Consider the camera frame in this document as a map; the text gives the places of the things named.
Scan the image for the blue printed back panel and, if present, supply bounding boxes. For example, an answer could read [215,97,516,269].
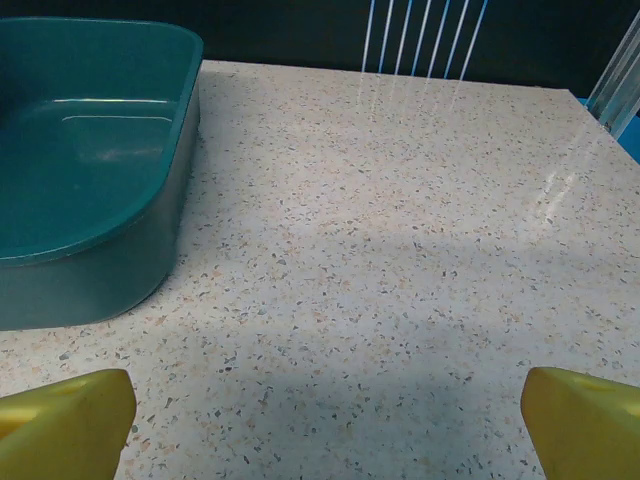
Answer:
[0,0,640,96]

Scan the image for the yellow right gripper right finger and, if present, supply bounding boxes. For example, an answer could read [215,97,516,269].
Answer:
[520,366,640,480]

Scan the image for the aluminium frame post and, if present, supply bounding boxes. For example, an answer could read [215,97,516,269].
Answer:
[588,9,640,142]

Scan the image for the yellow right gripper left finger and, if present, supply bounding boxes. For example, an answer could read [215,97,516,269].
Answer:
[0,368,137,480]

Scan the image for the teal plastic bin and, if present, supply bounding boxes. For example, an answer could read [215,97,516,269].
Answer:
[0,17,205,332]

